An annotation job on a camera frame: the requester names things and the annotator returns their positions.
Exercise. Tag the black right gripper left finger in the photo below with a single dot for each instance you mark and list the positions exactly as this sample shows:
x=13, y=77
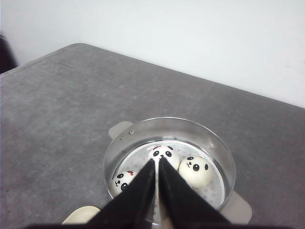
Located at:
x=130, y=208

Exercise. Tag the panda bun pink bow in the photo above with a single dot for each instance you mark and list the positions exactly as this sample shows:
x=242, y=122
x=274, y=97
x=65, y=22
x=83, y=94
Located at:
x=196, y=171

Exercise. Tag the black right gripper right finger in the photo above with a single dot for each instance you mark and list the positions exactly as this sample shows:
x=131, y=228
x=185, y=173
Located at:
x=186, y=209

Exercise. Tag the cream rectangular plastic tray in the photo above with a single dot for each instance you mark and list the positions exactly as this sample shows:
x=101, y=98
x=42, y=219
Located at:
x=81, y=215

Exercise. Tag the stainless steel steamer pot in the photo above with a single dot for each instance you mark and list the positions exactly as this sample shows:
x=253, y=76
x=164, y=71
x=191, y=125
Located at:
x=127, y=136

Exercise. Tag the white perforated steamer liner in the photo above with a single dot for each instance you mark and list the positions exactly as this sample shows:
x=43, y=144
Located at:
x=214, y=193

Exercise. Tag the dark object at edge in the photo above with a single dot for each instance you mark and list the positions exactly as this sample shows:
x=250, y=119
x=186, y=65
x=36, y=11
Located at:
x=7, y=59

